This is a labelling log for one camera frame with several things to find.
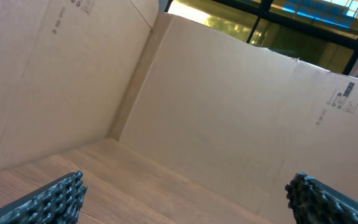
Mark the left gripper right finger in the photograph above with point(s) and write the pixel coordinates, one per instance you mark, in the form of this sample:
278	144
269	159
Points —
311	201

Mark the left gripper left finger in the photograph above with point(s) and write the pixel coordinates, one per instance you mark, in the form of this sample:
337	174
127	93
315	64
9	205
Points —
58	202

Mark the back cardboard panel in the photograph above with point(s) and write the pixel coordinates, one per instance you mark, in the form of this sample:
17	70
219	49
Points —
238	119

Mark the cardboard panel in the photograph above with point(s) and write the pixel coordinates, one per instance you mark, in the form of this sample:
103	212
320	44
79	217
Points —
238	119
64	68

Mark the left cardboard panel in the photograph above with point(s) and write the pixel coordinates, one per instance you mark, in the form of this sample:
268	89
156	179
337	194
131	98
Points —
64	68

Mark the black window frame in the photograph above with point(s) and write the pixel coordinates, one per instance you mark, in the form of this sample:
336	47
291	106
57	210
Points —
321	32

